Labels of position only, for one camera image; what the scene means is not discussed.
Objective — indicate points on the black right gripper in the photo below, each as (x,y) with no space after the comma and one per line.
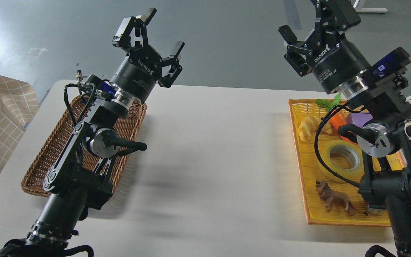
(332,60)

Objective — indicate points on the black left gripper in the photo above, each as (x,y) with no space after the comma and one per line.
(139,71)

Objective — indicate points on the yellow tape roll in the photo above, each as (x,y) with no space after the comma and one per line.
(344,158)

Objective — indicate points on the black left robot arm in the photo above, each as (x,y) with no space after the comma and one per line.
(80,178)

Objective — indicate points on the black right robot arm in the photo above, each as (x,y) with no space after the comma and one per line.
(386,139)

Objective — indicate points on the white stand base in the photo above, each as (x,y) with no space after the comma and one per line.
(359,6)

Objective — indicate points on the brown wicker basket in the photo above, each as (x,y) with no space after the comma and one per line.
(127,128)

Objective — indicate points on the toy carrot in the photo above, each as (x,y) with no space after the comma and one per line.
(336,117)

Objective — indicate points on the toy croissant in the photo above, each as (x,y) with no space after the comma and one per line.
(307,127)

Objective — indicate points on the purple cube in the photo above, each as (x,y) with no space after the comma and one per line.
(358,119)

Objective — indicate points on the yellow plastic basket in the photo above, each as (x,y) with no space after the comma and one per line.
(310,170)

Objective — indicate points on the brown toy lion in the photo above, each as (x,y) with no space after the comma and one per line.
(330,196)

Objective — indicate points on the small jar with pink lid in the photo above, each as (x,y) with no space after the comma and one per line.
(374,211)

